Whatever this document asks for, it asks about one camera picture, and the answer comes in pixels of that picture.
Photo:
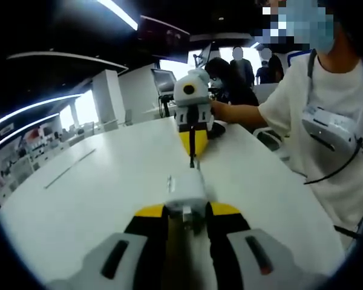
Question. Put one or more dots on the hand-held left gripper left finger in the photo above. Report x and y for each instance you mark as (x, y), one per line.
(118, 259)

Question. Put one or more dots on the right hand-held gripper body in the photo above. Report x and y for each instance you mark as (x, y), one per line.
(196, 90)

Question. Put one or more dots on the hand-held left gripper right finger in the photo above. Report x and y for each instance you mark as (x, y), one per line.
(254, 259)

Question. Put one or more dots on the white charger adapter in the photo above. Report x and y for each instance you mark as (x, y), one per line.
(187, 187)

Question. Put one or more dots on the black desk stand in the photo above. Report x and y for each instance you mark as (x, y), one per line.
(219, 130)

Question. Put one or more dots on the person's right hand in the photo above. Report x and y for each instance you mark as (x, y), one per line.
(222, 111)

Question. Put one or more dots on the desktop monitor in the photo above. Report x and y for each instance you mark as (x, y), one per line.
(163, 81)

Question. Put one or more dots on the long curved ceiling light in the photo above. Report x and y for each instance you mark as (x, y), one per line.
(118, 13)

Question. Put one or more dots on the white chest device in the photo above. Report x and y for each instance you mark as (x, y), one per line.
(332, 130)

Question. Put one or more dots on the person in white shirt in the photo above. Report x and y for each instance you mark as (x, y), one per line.
(335, 90)

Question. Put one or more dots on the straight ceiling light strip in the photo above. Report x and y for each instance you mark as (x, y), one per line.
(24, 128)
(48, 102)

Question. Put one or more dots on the row of white office desks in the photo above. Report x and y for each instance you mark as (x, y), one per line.
(18, 163)

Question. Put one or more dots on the blue framed wall board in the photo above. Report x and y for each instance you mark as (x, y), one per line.
(293, 57)

